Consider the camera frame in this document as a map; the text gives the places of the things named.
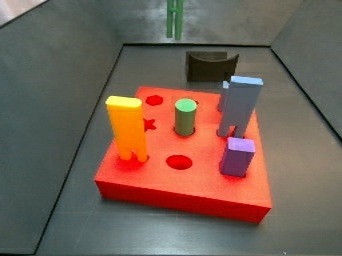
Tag green three prong peg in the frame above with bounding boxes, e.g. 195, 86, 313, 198
166, 0, 184, 40

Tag yellow two prong peg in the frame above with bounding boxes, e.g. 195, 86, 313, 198
106, 96, 148, 162

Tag red peg board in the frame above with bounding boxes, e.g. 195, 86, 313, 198
95, 87, 273, 223

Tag blue two prong peg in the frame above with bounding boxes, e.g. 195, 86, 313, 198
218, 76, 263, 138

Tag green cylinder peg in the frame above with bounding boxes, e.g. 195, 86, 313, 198
175, 98, 198, 136

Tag purple rectangular peg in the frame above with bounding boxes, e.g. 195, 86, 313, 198
219, 137, 255, 177

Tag black curved block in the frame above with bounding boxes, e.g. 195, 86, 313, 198
186, 51, 239, 82

